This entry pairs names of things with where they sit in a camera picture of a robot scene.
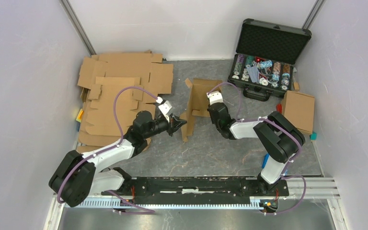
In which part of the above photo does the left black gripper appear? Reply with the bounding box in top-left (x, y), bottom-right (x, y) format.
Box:
top-left (144, 114), bottom-right (187, 139)

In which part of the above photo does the cardboard box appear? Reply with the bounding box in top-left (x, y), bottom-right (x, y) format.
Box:
top-left (180, 79), bottom-right (222, 142)
top-left (281, 91), bottom-right (315, 135)

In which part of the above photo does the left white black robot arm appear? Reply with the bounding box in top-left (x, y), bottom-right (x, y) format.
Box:
top-left (48, 111), bottom-right (187, 207)

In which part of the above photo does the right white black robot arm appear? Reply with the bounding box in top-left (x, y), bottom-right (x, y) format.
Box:
top-left (207, 102), bottom-right (306, 196)

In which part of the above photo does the folded cardboard box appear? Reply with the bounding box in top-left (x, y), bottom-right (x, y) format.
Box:
top-left (281, 91), bottom-right (315, 135)

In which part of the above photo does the red object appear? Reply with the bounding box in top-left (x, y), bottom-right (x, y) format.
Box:
top-left (276, 103), bottom-right (283, 114)

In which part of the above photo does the blue block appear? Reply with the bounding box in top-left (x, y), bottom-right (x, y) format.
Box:
top-left (262, 153), bottom-right (269, 169)

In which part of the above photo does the black poker chip case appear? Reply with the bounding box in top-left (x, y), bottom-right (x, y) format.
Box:
top-left (227, 19), bottom-right (312, 102)

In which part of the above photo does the stack of flat cardboard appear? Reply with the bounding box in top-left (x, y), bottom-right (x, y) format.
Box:
top-left (77, 50), bottom-right (173, 151)

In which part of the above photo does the orange yellow block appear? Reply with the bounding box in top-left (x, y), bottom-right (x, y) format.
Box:
top-left (75, 109), bottom-right (84, 123)

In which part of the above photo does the teal cube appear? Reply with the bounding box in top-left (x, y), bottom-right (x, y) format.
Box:
top-left (310, 132), bottom-right (317, 141)

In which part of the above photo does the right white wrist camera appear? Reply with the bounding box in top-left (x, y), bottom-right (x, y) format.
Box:
top-left (207, 91), bottom-right (223, 105)

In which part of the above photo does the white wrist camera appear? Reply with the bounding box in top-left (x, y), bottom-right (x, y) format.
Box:
top-left (158, 100), bottom-right (173, 123)
top-left (207, 91), bottom-right (223, 105)

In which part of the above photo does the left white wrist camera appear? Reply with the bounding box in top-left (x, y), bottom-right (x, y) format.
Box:
top-left (158, 100), bottom-right (173, 123)

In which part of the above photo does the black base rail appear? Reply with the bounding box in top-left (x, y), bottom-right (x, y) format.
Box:
top-left (115, 176), bottom-right (289, 205)

